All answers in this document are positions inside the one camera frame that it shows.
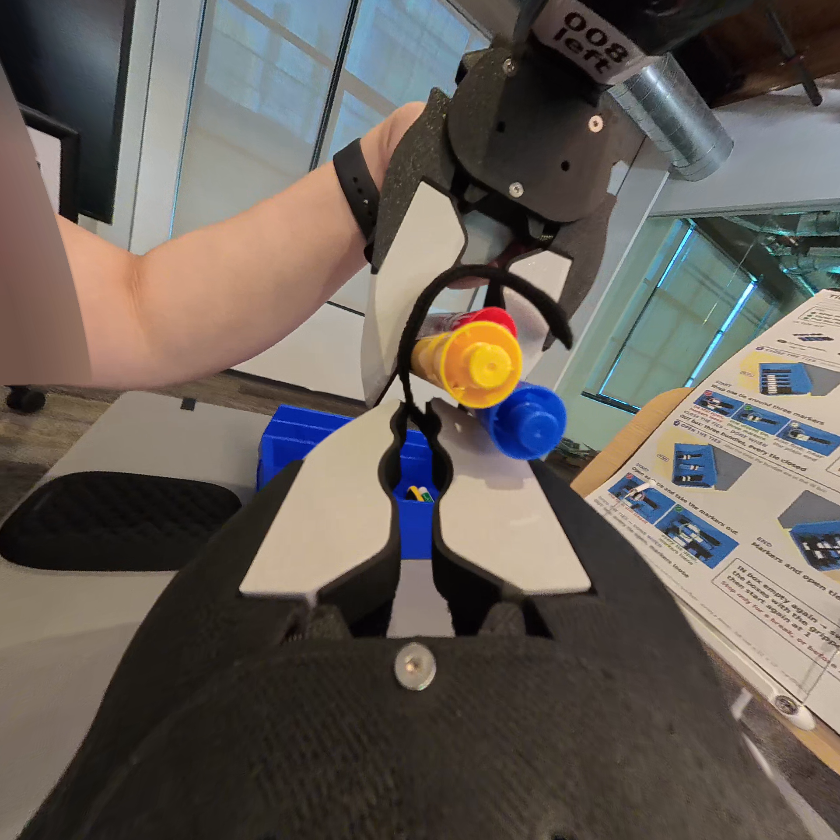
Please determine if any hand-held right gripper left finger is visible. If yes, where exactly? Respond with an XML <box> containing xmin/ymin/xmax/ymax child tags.
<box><xmin>238</xmin><ymin>400</ymin><xmax>403</xmax><ymax>631</ymax></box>

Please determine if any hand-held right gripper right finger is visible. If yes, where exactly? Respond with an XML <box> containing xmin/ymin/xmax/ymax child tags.
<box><xmin>425</xmin><ymin>399</ymin><xmax>593</xmax><ymax>624</ymax></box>

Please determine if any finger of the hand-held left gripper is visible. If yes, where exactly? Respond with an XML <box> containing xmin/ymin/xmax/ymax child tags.
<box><xmin>504</xmin><ymin>248</ymin><xmax>573</xmax><ymax>352</ymax></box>
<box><xmin>360</xmin><ymin>180</ymin><xmax>469</xmax><ymax>409</ymax></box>

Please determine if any red dry erase marker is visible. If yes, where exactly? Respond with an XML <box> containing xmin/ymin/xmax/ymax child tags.
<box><xmin>420</xmin><ymin>306</ymin><xmax>519</xmax><ymax>339</ymax></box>

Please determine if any black hook-and-loop tie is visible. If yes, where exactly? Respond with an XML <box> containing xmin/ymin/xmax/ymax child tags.
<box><xmin>395</xmin><ymin>264</ymin><xmax>574</xmax><ymax>424</ymax></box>

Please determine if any blue plastic bin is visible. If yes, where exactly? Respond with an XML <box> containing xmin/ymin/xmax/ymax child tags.
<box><xmin>257</xmin><ymin>405</ymin><xmax>435</xmax><ymax>562</ymax></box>

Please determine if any blue dry erase marker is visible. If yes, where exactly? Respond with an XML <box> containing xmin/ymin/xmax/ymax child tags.
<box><xmin>476</xmin><ymin>384</ymin><xmax>567</xmax><ymax>460</ymax></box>

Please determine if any person's left forearm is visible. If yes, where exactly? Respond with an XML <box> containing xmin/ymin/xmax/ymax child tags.
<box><xmin>85</xmin><ymin>161</ymin><xmax>375</xmax><ymax>389</ymax></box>

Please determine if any black wrist band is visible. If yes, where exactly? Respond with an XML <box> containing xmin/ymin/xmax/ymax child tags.
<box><xmin>333</xmin><ymin>138</ymin><xmax>383</xmax><ymax>242</ymax></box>

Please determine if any black chair armrest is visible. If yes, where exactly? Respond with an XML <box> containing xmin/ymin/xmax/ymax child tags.
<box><xmin>0</xmin><ymin>471</ymin><xmax>242</xmax><ymax>573</ymax></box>

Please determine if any large glass window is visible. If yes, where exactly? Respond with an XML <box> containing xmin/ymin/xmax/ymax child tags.
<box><xmin>131</xmin><ymin>0</ymin><xmax>493</xmax><ymax>316</ymax></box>

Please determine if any printed instruction sign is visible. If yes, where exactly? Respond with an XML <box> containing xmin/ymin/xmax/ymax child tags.
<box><xmin>583</xmin><ymin>289</ymin><xmax>840</xmax><ymax>736</ymax></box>

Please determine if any silver ventilation duct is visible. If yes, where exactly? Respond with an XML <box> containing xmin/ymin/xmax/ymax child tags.
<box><xmin>607</xmin><ymin>52</ymin><xmax>735</xmax><ymax>183</ymax></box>

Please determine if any large black wall screen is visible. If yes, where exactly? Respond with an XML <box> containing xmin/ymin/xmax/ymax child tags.
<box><xmin>0</xmin><ymin>0</ymin><xmax>139</xmax><ymax>224</ymax></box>

